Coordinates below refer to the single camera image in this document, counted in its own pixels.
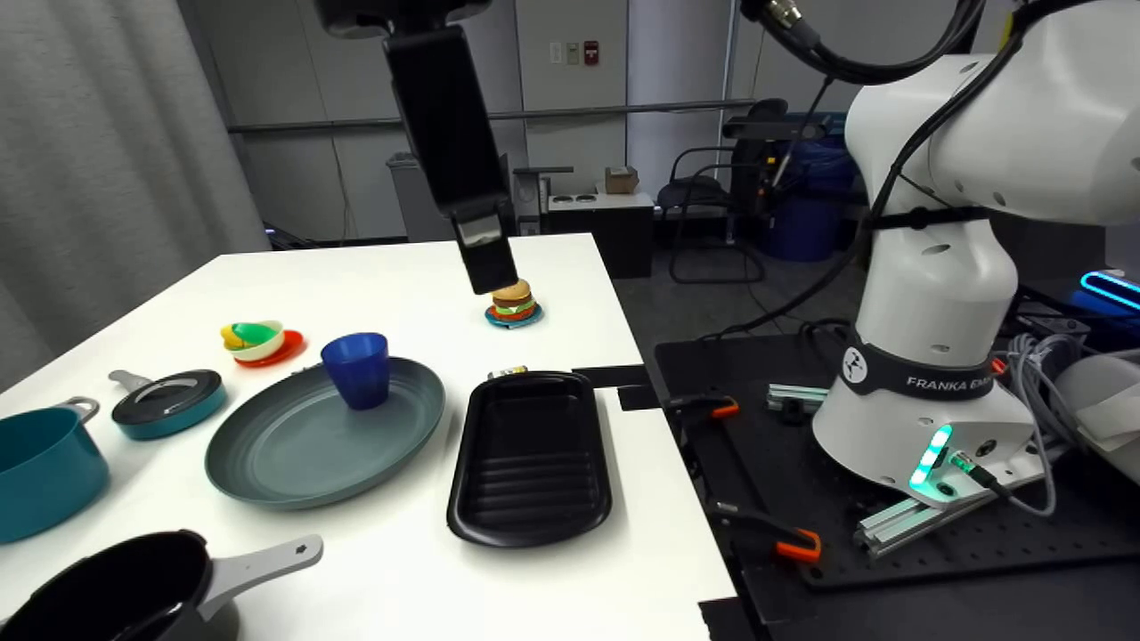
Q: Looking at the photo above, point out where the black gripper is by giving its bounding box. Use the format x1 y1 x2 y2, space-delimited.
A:
383 24 517 294

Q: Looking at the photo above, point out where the blue plastic cup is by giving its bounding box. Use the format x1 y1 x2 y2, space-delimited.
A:
319 331 387 411

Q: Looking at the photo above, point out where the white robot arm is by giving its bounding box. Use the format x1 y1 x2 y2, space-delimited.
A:
741 0 1140 503

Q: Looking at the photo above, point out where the grey-blue oval plate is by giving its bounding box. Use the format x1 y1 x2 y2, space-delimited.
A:
202 355 445 512

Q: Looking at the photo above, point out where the toy burger on blue coaster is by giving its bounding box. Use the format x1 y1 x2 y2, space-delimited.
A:
483 280 541 326

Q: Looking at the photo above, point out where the toy food on red dish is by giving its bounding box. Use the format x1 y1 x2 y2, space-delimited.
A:
222 319 307 368

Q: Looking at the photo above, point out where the blue barrel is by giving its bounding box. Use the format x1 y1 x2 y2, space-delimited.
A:
761 117 859 263

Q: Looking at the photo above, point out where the black grill tray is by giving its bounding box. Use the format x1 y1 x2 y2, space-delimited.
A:
445 369 611 550

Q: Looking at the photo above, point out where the teal pot lid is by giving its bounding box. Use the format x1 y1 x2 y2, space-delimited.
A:
110 369 229 443

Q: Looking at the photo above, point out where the orange clamp far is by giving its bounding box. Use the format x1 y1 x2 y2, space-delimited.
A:
662 394 741 425

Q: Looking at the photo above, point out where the orange clamp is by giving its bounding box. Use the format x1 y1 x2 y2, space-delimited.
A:
662 394 741 425
709 503 823 567

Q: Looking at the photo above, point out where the black perforated base board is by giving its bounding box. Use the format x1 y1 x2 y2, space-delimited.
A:
656 337 1140 592

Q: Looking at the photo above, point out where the teal cooking pot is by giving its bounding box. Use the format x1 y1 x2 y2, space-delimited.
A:
0 394 110 544

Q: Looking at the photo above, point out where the orange clamp near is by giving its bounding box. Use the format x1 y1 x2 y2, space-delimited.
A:
709 503 823 567

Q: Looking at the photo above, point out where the black pan grey handle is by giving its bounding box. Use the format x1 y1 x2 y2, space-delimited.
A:
0 531 323 641

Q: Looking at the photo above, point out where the aluminium rail piece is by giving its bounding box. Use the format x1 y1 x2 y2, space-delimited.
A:
855 457 1047 559

